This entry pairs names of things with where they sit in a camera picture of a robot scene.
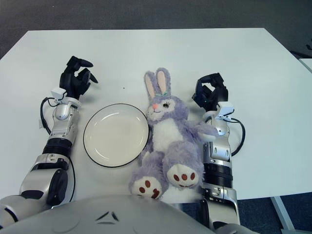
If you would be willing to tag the white left wrist module box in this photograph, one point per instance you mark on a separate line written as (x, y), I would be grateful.
(58, 93)

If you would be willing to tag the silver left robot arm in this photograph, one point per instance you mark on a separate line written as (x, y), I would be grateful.
(61, 131)

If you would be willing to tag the white side table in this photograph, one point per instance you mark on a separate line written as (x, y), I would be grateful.
(307, 64)

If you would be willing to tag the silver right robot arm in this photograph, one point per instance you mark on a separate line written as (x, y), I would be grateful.
(219, 151)

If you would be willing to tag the grey robot torso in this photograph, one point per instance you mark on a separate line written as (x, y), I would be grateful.
(109, 219)

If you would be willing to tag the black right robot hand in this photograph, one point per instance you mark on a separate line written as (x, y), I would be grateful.
(217, 95)

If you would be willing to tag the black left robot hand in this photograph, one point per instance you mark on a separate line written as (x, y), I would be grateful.
(73, 83)

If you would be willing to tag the white right wrist module box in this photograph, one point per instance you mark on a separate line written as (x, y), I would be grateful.
(225, 109)

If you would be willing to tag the grey metal table leg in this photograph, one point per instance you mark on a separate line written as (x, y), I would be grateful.
(280, 209)

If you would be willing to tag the purple plush bunny doll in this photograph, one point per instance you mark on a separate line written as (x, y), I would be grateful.
(168, 136)

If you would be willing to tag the white wrist module box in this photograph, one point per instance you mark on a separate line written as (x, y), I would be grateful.
(58, 93)
(225, 109)

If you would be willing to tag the white plate with black rim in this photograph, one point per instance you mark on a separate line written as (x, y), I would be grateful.
(114, 136)

